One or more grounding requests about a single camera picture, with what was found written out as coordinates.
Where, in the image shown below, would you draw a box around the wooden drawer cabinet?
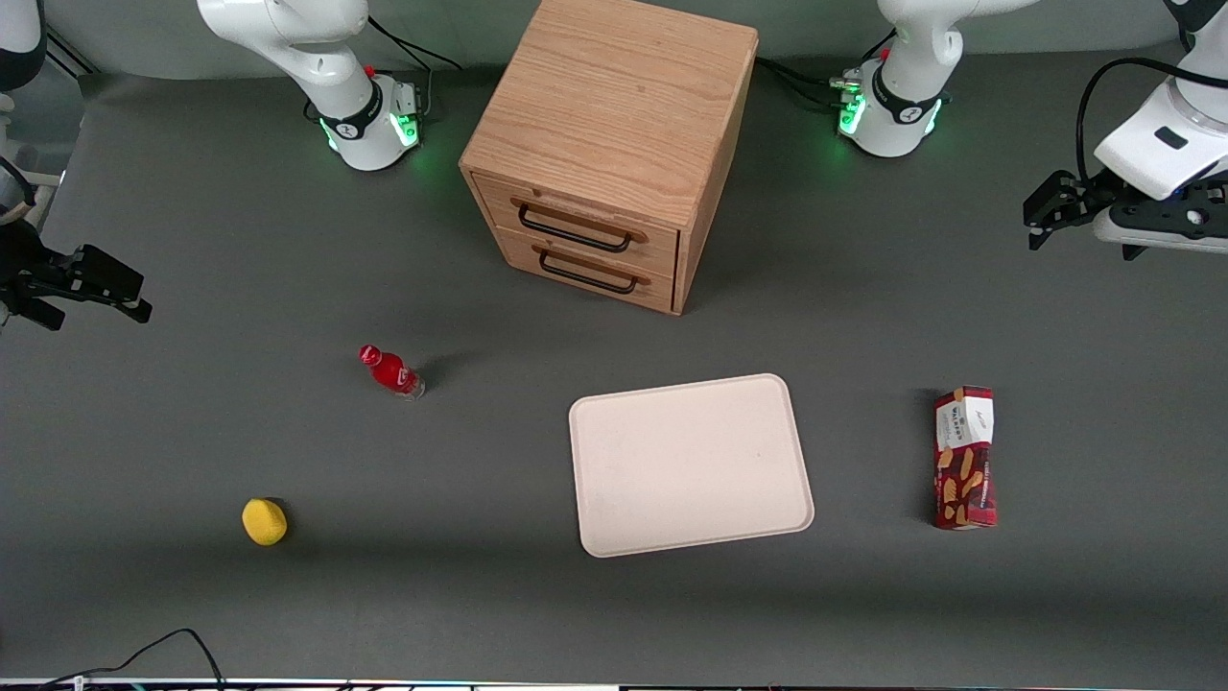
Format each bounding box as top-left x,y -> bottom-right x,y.
459,0 -> 760,317

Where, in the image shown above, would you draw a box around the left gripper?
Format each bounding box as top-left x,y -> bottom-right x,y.
1023,170 -> 1228,261

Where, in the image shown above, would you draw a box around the black left base cables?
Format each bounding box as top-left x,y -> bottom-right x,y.
755,27 -> 899,114

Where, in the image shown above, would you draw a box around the black right base cables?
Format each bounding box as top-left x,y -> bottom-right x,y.
366,15 -> 463,107

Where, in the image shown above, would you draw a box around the black table edge cable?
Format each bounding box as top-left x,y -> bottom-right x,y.
38,628 -> 227,690

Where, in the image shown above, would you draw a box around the red cookie box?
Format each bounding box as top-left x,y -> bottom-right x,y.
933,386 -> 999,532

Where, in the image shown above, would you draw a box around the black base cables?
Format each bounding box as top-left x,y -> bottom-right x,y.
366,15 -> 463,107
755,27 -> 899,114

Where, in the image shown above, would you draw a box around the yellow lemon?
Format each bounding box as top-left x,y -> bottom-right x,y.
242,497 -> 289,547

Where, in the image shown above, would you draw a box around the beige plastic tray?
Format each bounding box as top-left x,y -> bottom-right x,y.
568,373 -> 815,559

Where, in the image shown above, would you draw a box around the wooden drawer front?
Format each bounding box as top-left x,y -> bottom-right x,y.
473,174 -> 681,279
494,226 -> 676,314

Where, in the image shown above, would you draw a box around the black metal drawer handle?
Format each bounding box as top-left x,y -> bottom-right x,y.
538,247 -> 640,296
517,203 -> 634,255

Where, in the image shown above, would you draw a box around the small red drink bottle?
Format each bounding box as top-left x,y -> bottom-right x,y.
359,345 -> 426,401

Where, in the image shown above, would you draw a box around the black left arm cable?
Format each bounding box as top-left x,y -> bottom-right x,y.
1075,57 -> 1183,185

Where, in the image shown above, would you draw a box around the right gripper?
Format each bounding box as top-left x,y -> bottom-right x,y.
0,220 -> 154,332

